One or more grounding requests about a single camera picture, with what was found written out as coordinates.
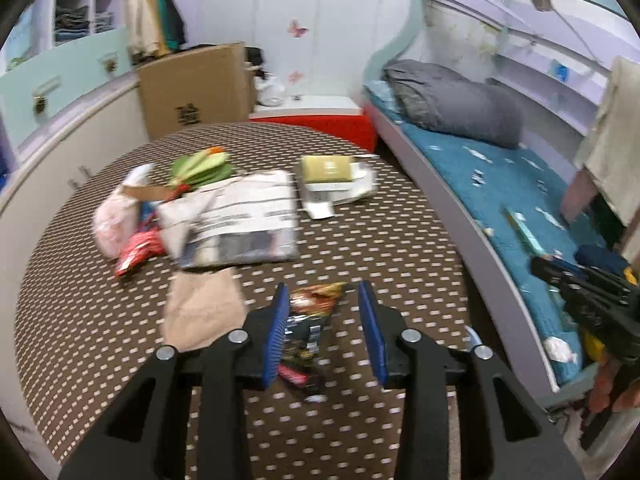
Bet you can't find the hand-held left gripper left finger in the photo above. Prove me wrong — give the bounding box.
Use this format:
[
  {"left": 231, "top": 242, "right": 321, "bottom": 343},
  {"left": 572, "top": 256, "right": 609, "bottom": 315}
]
[{"left": 57, "top": 281, "right": 292, "bottom": 480}]

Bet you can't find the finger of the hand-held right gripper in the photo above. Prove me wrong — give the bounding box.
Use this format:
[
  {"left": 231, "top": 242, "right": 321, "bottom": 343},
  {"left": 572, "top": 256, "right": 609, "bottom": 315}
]
[
  {"left": 530, "top": 255, "right": 576, "bottom": 288},
  {"left": 550, "top": 255, "right": 587, "bottom": 272}
]

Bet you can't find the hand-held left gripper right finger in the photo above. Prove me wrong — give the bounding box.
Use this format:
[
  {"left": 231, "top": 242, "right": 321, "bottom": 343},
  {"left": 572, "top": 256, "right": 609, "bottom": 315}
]
[{"left": 357, "top": 279, "right": 587, "bottom": 480}]

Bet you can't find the white teal packet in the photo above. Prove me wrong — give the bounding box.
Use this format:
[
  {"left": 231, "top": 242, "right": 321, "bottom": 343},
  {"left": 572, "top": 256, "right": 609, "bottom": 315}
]
[{"left": 502, "top": 206, "right": 552, "bottom": 262}]

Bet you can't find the dark snack wrapper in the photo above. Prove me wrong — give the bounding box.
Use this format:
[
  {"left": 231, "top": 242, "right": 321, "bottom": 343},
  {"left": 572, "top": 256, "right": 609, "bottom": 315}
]
[{"left": 276, "top": 282, "right": 349, "bottom": 403}]

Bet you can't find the red snack wrapper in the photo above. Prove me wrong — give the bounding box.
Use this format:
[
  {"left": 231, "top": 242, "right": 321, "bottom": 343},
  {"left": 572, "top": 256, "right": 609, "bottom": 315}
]
[{"left": 114, "top": 222, "right": 165, "bottom": 281}]

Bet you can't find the green plush leaf toy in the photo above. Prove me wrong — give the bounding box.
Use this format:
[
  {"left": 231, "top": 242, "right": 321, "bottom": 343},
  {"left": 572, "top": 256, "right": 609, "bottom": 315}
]
[{"left": 167, "top": 146, "right": 237, "bottom": 193}]

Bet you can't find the brown cardboard tag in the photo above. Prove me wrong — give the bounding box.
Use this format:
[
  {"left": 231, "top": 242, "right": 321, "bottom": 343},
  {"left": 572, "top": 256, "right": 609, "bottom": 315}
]
[{"left": 122, "top": 185, "right": 178, "bottom": 202}]

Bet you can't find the person's right hand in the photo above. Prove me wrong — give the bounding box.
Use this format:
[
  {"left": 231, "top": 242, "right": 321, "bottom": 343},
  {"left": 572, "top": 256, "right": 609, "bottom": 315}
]
[{"left": 589, "top": 356, "right": 640, "bottom": 414}]

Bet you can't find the navy folded cloth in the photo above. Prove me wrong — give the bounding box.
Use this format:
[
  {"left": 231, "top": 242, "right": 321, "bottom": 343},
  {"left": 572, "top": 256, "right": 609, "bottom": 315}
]
[{"left": 575, "top": 245, "right": 628, "bottom": 273}]

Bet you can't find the white crumpled paper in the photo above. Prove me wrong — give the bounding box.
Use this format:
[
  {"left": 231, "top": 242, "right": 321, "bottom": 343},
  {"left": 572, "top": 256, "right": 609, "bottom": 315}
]
[{"left": 544, "top": 337, "right": 577, "bottom": 365}]

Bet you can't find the pink hanging garment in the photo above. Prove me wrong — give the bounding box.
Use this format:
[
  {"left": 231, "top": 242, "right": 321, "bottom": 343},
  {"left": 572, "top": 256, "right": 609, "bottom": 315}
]
[{"left": 560, "top": 167, "right": 598, "bottom": 223}]

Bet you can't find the brown paper bag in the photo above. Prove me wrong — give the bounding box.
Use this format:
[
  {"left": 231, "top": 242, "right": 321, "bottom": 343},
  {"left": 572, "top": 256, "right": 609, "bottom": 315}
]
[{"left": 164, "top": 266, "right": 252, "bottom": 354}]

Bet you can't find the brown polka-dot tablecloth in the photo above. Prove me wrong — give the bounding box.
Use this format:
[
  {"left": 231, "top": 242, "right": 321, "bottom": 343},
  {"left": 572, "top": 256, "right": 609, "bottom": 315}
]
[{"left": 12, "top": 121, "right": 473, "bottom": 480}]

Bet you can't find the teal printed bed sheet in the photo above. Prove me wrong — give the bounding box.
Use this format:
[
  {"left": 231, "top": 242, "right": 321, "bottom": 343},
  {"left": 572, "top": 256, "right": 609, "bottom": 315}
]
[{"left": 364, "top": 80, "right": 621, "bottom": 386}]

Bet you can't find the cream hanging sweater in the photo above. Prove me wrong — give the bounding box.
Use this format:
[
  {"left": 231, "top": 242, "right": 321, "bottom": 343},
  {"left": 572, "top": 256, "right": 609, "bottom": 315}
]
[{"left": 572, "top": 55, "right": 640, "bottom": 228}]

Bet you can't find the plastic-wrapped grey magazine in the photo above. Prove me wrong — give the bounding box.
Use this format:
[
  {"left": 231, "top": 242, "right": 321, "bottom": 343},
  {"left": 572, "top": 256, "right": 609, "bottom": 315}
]
[{"left": 159, "top": 169, "right": 302, "bottom": 272}]

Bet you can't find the yellow box in plastic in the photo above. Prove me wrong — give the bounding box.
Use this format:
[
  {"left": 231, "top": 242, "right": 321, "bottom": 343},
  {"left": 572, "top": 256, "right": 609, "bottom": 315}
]
[{"left": 296, "top": 157, "right": 379, "bottom": 207}]

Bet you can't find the olive box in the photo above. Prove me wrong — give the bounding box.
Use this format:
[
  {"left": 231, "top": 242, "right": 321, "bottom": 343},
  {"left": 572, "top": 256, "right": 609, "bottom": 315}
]
[{"left": 301, "top": 155, "right": 357, "bottom": 184}]

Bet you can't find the grey folded quilt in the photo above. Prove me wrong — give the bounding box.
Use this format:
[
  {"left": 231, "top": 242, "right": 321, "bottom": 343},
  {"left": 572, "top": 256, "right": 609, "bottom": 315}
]
[{"left": 382, "top": 58, "right": 526, "bottom": 150}]

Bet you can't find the pink plush toy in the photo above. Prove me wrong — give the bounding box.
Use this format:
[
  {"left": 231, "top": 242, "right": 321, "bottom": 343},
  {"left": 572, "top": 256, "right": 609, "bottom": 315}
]
[{"left": 92, "top": 164, "right": 151, "bottom": 260}]

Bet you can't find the red bench with white top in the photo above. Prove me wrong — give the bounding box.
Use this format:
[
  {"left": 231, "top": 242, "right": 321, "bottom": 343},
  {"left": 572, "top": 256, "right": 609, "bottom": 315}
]
[{"left": 249, "top": 94, "right": 378, "bottom": 153}]

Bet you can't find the blue pillow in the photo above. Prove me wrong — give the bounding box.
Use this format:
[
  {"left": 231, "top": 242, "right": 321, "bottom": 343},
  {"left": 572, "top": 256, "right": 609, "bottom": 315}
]
[{"left": 364, "top": 80, "right": 401, "bottom": 121}]

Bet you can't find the white plastic bag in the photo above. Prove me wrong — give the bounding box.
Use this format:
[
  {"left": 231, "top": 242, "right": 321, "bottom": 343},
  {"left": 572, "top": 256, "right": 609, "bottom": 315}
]
[{"left": 254, "top": 74, "right": 287, "bottom": 107}]

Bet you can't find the brown cardboard box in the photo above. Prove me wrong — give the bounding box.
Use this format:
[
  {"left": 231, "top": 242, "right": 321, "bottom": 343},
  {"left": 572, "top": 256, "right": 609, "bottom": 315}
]
[{"left": 137, "top": 41, "right": 257, "bottom": 142}]

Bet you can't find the black clothes pile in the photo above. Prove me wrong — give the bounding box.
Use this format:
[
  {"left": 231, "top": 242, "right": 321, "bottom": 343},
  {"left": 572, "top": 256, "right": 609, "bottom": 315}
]
[{"left": 245, "top": 46, "right": 266, "bottom": 78}]

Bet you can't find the low white cabinet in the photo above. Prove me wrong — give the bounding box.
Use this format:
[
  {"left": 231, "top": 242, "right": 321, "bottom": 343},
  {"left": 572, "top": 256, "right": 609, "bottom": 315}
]
[{"left": 0, "top": 77, "right": 151, "bottom": 241}]

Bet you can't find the dark hanging garment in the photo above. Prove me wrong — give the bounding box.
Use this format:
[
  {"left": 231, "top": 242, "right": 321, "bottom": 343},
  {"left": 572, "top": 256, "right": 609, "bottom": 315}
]
[{"left": 167, "top": 0, "right": 188, "bottom": 51}]

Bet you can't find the green hanging garment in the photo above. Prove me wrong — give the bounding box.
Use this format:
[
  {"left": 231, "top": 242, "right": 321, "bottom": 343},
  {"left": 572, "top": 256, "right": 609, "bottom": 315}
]
[{"left": 152, "top": 0, "right": 176, "bottom": 56}]

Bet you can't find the mint drawer cabinet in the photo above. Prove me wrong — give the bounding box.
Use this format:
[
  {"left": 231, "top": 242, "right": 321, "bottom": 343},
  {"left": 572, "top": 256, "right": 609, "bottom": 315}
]
[{"left": 0, "top": 25, "right": 132, "bottom": 133}]

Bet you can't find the cream hanging jacket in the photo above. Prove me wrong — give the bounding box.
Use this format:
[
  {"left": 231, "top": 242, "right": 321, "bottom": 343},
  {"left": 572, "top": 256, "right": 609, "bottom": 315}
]
[{"left": 124, "top": 0, "right": 168, "bottom": 58}]

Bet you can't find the white stair shelf unit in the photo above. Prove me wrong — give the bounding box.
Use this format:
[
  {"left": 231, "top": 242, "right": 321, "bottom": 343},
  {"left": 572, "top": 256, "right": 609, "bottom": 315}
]
[{"left": 30, "top": 0, "right": 131, "bottom": 51}]

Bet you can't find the lilac wall shelf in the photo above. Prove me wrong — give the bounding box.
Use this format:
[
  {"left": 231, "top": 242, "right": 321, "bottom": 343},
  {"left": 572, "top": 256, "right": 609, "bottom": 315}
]
[{"left": 492, "top": 30, "right": 613, "bottom": 136}]

